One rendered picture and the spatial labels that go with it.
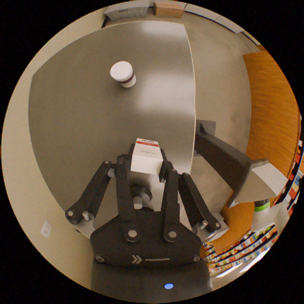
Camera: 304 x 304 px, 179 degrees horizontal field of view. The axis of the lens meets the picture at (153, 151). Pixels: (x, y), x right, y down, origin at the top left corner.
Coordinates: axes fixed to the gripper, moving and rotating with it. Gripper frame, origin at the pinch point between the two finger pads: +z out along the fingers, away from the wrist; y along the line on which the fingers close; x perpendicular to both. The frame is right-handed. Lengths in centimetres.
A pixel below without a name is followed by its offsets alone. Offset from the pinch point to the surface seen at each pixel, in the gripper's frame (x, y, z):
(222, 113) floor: 31, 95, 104
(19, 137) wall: -4, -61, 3
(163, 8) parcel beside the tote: 180, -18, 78
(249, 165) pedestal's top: -1, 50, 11
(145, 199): -16.6, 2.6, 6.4
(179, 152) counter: -1.1, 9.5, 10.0
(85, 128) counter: 1.3, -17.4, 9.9
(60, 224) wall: -59, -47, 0
